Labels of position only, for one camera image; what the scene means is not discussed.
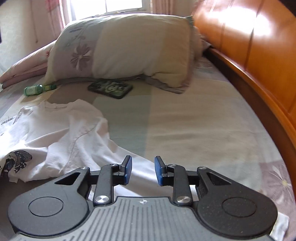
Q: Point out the white printed t-shirt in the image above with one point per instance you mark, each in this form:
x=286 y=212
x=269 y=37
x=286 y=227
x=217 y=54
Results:
x=49 y=140

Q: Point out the floral beige pillow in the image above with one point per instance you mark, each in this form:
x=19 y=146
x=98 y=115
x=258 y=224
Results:
x=161 y=49

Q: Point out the pink patterned curtain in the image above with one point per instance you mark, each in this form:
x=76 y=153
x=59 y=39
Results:
x=58 y=15

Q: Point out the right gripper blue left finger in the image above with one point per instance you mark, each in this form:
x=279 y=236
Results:
x=107 y=177

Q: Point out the pink folded quilt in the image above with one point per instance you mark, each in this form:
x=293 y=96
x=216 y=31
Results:
x=34 y=64

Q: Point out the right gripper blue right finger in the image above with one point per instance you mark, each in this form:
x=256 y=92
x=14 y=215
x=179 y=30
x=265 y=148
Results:
x=175 y=176

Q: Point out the orange wooden headboard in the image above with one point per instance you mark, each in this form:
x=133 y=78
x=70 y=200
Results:
x=258 y=39

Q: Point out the green glass bottle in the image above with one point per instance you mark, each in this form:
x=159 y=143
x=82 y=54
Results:
x=38 y=89

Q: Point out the green cartoon phone case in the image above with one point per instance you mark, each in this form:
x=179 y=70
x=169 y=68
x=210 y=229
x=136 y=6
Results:
x=111 y=88

